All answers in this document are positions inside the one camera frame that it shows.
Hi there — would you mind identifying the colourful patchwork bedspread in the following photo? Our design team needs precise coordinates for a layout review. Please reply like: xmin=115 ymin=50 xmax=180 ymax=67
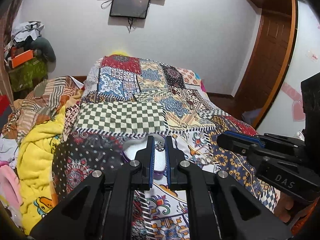
xmin=52 ymin=55 xmax=279 ymax=239

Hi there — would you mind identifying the striped brown curtain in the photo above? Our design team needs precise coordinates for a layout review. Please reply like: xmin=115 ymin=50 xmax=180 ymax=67
xmin=0 ymin=0 xmax=22 ymax=105

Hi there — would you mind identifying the orange box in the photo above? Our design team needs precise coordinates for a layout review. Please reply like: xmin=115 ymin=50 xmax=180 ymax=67
xmin=11 ymin=50 xmax=34 ymax=69

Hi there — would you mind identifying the silver pendant jewelry piece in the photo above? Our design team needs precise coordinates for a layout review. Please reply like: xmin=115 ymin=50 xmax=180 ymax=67
xmin=155 ymin=140 xmax=165 ymax=152

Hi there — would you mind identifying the brown wooden door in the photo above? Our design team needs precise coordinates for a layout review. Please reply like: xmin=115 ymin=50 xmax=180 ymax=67
xmin=235 ymin=0 xmax=297 ymax=128

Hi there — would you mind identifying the yellow cartoon blanket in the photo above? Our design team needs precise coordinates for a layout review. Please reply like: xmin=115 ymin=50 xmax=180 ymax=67
xmin=17 ymin=106 xmax=66 ymax=235

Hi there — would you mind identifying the wall-mounted black monitor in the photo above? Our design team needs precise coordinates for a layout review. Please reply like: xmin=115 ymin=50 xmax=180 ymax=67
xmin=110 ymin=0 xmax=150 ymax=19

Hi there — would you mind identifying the operator right hand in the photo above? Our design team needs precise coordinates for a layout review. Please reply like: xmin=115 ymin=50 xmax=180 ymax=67
xmin=274 ymin=192 xmax=319 ymax=225

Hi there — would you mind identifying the brown striped patchwork blanket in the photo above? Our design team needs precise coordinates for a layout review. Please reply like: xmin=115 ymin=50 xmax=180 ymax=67
xmin=2 ymin=76 xmax=84 ymax=142

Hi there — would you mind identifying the white wardrobe panel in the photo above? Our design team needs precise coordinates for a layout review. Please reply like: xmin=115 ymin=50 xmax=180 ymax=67
xmin=257 ymin=0 xmax=319 ymax=137

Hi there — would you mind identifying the grey white clothes pile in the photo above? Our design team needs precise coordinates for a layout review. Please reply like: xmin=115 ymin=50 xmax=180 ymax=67
xmin=11 ymin=21 xmax=44 ymax=43

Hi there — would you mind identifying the purple round jewelry box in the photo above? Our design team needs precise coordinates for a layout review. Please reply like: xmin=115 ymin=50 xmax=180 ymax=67
xmin=123 ymin=134 xmax=166 ymax=180

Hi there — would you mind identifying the dark green bag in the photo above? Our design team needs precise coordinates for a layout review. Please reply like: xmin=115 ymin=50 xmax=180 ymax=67
xmin=30 ymin=37 xmax=56 ymax=62

